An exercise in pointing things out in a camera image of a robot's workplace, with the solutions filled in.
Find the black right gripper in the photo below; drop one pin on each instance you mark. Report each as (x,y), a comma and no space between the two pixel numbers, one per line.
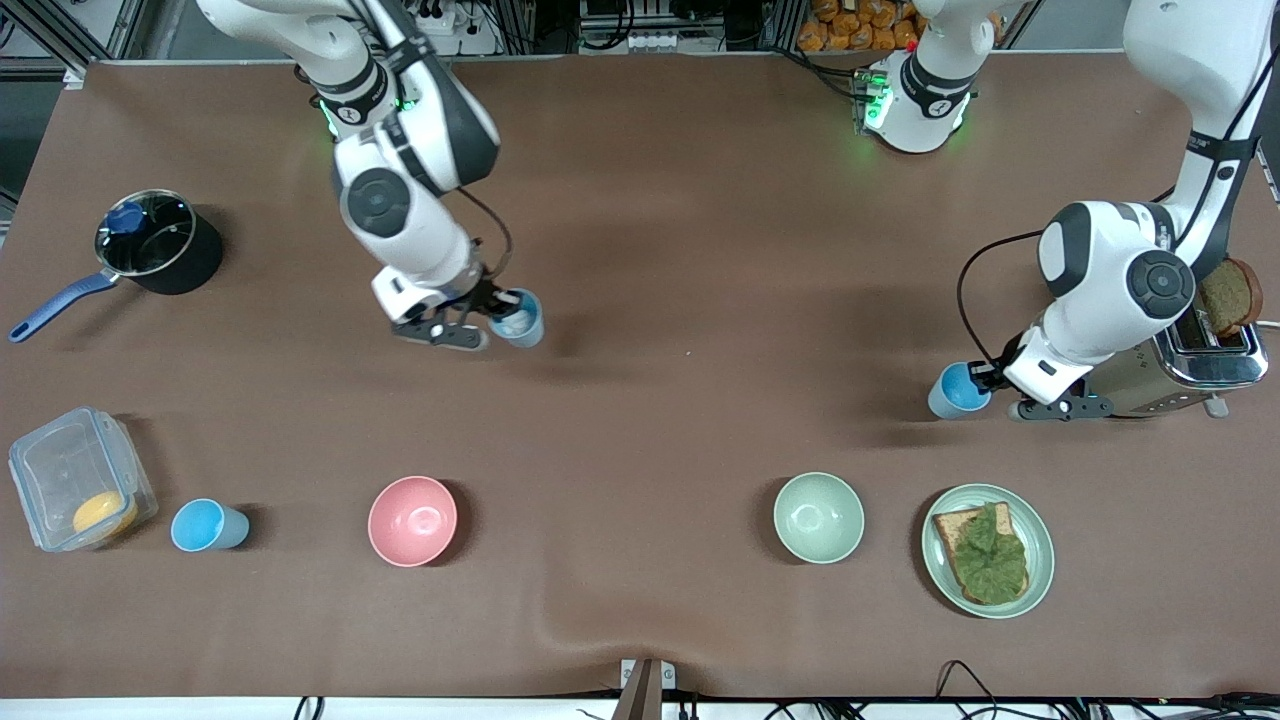
(484,297)

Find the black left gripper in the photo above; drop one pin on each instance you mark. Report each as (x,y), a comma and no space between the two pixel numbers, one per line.
(1003,366)

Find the light blue plastic cup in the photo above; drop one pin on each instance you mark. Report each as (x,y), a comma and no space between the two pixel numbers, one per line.
(200,525)
(950,395)
(530,330)

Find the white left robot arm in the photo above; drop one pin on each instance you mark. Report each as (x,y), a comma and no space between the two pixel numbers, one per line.
(1120,280)

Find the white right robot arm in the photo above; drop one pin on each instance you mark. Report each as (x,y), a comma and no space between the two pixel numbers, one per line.
(400,230)

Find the brown bread slice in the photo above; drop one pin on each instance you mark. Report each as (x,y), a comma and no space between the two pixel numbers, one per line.
(950,525)

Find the green lettuce leaf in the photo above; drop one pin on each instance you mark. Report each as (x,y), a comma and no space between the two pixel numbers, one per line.
(990,560)

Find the pale green plate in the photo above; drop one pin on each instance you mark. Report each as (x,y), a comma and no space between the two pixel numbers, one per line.
(1040,560)

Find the beige and chrome toaster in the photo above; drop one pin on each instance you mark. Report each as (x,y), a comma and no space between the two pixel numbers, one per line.
(1200,365)

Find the pale green bowl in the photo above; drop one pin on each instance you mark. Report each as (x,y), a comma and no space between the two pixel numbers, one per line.
(818,517)

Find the pink bowl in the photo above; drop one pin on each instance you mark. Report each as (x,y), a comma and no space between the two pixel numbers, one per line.
(412,520)

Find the brown table mat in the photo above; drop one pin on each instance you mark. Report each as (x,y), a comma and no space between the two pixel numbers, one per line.
(700,200)

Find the dark toast slice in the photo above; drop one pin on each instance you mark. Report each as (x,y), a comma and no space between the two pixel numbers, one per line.
(1230,297)

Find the white power strip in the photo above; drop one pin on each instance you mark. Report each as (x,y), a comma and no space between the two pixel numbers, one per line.
(440,18)

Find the white electronics box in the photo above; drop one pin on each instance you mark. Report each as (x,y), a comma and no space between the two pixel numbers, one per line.
(650,42)

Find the orange bread rolls pile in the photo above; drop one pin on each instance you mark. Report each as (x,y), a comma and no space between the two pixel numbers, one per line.
(850,25)

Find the small blue round object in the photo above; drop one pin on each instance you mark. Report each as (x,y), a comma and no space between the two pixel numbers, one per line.
(125,218)

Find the yellow round food piece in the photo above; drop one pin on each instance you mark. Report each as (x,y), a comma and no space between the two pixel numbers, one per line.
(103,513)

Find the clear plastic storage container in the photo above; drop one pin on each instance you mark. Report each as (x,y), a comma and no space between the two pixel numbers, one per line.
(60,470)

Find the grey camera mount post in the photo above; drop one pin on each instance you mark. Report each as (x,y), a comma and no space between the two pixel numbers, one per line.
(640,690)

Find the aluminium frame profile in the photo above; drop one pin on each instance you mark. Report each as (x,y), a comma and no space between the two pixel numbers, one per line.
(125,30)

